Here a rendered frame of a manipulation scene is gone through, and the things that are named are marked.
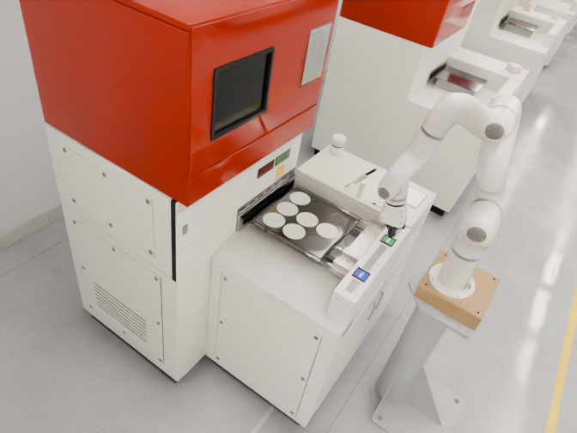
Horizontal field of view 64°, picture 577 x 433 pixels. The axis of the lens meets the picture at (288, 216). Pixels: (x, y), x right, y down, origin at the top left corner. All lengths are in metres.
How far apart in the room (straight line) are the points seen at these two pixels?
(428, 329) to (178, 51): 1.53
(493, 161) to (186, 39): 1.02
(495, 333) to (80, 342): 2.46
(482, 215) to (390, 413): 1.30
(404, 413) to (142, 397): 1.34
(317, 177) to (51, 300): 1.67
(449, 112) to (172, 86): 0.87
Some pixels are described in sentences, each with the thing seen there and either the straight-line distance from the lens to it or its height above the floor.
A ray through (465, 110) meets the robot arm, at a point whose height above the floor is 1.63.
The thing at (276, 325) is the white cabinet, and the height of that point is 0.66.
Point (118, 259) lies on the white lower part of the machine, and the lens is 2.12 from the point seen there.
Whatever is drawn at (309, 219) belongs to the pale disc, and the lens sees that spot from 2.08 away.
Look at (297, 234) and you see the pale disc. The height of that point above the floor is 0.90.
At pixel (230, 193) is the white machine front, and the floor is 1.09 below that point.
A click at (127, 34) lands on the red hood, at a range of 1.45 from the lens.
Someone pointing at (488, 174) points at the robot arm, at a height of 1.45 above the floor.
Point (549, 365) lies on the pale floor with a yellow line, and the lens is 3.33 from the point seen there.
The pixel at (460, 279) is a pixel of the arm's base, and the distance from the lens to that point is 1.97.
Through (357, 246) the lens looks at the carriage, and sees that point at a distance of 2.05.
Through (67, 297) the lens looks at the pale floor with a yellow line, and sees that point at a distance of 2.96.
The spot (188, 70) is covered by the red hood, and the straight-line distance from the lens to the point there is 1.31.
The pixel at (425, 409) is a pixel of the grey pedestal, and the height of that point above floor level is 0.06.
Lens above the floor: 2.22
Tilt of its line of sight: 40 degrees down
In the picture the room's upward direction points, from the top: 11 degrees clockwise
